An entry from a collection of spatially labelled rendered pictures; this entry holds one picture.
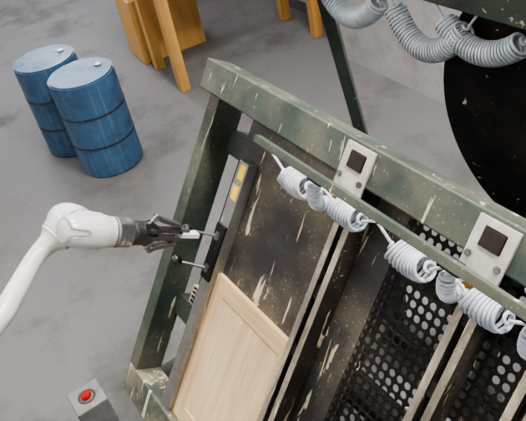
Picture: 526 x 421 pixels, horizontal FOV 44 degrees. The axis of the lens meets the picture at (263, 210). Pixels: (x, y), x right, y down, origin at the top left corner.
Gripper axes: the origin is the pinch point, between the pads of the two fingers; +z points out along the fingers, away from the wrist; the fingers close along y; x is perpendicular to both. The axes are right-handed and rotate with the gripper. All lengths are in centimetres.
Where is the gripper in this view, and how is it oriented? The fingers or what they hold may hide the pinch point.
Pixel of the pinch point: (188, 234)
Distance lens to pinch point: 205.6
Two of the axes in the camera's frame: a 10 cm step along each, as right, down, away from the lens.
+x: -5.6, -4.3, 7.1
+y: 3.1, -9.0, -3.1
